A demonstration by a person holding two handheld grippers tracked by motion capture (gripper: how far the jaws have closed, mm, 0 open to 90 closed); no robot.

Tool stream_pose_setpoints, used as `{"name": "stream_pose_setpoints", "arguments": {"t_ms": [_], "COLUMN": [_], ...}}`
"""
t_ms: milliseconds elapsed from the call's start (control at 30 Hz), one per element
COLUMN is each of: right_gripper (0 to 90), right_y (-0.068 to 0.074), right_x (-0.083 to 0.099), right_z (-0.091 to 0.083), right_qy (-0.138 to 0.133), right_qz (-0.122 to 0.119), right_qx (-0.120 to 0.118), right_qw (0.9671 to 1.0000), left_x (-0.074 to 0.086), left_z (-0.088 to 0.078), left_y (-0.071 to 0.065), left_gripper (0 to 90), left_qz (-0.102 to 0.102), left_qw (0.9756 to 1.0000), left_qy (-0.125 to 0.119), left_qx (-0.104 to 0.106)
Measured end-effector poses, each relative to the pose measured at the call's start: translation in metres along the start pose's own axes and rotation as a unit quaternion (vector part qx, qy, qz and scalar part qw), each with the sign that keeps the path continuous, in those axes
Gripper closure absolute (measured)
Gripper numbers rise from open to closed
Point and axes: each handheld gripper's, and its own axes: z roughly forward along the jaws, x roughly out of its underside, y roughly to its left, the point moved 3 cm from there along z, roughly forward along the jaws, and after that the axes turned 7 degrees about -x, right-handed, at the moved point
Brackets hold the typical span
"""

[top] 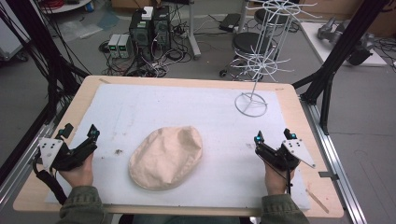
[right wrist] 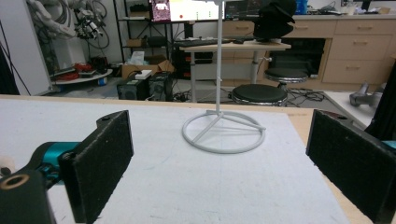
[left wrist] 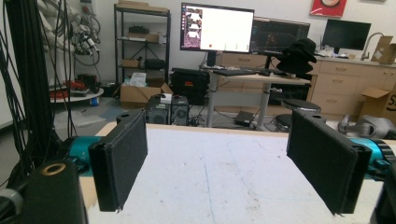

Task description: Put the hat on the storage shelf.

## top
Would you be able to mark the wooden stick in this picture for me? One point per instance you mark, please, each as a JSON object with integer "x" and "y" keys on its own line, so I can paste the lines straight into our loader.
{"x": 317, "y": 200}

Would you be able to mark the grey power supply unit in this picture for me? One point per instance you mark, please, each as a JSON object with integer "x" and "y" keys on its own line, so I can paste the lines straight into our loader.
{"x": 124, "y": 46}
{"x": 114, "y": 45}

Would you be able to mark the aluminium rail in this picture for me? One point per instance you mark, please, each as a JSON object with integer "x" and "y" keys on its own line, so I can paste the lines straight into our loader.
{"x": 25, "y": 158}
{"x": 336, "y": 161}

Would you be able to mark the person's right hand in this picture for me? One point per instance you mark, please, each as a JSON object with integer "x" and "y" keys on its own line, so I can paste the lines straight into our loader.
{"x": 275, "y": 180}

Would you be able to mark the grey metal stand leg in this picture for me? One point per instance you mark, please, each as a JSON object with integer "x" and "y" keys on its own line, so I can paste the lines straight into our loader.
{"x": 192, "y": 29}

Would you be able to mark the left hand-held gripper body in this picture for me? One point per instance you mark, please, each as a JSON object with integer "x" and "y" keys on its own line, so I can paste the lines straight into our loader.
{"x": 67, "y": 155}

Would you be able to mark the black round stool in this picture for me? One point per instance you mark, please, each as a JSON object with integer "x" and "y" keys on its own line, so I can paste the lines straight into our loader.
{"x": 249, "y": 42}
{"x": 270, "y": 16}

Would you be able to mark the black metal frame stand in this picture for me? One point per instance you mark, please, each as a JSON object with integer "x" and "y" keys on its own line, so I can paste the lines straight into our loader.
{"x": 46, "y": 49}
{"x": 339, "y": 62}

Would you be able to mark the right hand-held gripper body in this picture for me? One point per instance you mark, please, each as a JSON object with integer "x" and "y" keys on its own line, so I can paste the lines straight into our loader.
{"x": 285, "y": 155}

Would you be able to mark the black computer tower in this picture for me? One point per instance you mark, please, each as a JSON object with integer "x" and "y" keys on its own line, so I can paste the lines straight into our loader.
{"x": 140, "y": 32}
{"x": 162, "y": 28}

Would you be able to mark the white box on computer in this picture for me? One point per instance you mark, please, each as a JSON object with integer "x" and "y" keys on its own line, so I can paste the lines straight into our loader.
{"x": 147, "y": 13}

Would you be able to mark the black flat device on floor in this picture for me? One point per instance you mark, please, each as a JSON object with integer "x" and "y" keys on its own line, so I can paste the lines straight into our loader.
{"x": 229, "y": 21}

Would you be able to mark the person's left hand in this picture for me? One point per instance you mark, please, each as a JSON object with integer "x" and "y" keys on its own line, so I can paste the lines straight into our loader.
{"x": 78, "y": 174}

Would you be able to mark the beige cap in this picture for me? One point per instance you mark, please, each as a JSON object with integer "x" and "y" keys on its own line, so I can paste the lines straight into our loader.
{"x": 166, "y": 157}

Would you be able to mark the white platform board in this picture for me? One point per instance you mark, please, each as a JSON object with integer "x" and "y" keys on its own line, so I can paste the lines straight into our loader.
{"x": 323, "y": 40}

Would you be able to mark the white table mat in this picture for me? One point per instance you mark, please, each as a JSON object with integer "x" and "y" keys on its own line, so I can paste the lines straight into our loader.
{"x": 199, "y": 118}

